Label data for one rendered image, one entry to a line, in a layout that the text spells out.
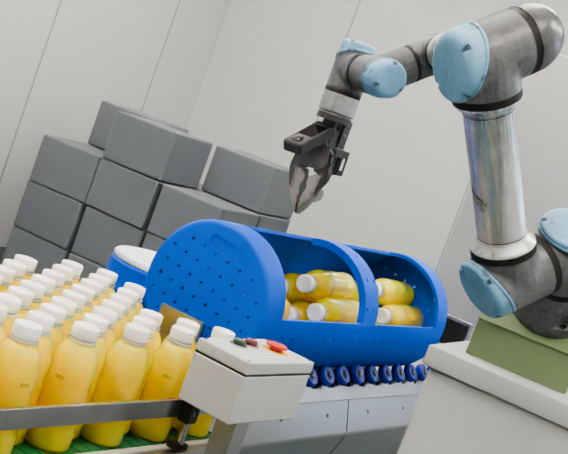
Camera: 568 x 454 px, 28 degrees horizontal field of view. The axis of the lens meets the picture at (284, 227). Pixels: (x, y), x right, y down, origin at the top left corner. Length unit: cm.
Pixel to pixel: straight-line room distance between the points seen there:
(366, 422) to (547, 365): 62
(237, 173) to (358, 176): 165
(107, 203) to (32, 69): 109
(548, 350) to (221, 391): 74
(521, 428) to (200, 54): 613
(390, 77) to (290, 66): 565
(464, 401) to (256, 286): 44
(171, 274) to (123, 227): 369
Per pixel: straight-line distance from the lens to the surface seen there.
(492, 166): 191
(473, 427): 215
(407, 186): 737
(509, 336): 220
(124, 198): 586
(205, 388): 172
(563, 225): 208
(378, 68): 216
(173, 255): 218
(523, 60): 185
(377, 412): 272
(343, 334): 236
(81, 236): 600
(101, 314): 175
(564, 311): 217
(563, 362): 219
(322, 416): 247
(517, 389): 211
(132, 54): 733
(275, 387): 177
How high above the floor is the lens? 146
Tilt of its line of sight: 5 degrees down
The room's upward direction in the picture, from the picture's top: 20 degrees clockwise
